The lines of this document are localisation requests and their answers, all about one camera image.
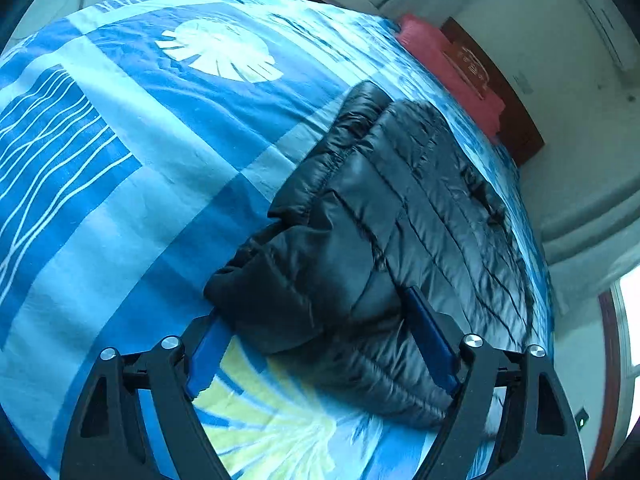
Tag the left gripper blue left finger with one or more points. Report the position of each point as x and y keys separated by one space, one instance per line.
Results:
x=107 y=438

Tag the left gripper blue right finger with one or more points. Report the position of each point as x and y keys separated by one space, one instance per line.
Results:
x=537 y=436

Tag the black quilted down jacket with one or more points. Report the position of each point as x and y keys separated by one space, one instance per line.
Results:
x=385 y=201

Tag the grey right window curtain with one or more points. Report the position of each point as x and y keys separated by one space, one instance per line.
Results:
x=594 y=245

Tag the blue patterned bed sheet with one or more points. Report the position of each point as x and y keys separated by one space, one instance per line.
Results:
x=141 y=142

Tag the dark wooden headboard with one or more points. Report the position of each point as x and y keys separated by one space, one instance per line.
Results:
x=518 y=132

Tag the small embroidered brown cushion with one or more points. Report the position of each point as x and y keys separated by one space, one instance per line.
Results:
x=470 y=69

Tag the red pillow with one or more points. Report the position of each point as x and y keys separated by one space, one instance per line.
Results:
x=429 y=46

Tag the white wall air conditioner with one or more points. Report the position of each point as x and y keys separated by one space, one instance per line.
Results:
x=615 y=30

